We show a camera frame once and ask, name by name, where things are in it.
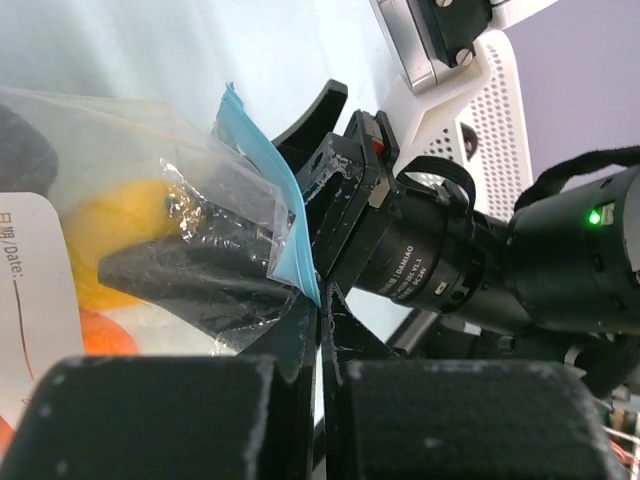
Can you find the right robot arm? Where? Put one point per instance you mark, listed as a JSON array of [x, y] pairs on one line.
[[559, 281]]

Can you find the orange fake fruit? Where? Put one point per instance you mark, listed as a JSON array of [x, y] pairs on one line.
[[101, 336]]

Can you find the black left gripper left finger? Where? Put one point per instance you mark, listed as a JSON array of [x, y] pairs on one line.
[[247, 416]]

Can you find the clear zip top bag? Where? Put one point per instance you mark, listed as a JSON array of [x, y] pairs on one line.
[[58, 151]]

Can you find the white perforated plastic basket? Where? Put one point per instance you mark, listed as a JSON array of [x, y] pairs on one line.
[[501, 165]]

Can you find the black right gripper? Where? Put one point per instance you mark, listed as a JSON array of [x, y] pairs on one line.
[[421, 247]]

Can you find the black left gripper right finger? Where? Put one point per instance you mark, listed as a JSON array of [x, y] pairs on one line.
[[388, 417]]

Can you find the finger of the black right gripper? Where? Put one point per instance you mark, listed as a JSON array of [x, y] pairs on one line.
[[213, 277]]

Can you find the yellow fake lemon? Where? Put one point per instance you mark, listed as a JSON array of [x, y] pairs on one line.
[[127, 215]]

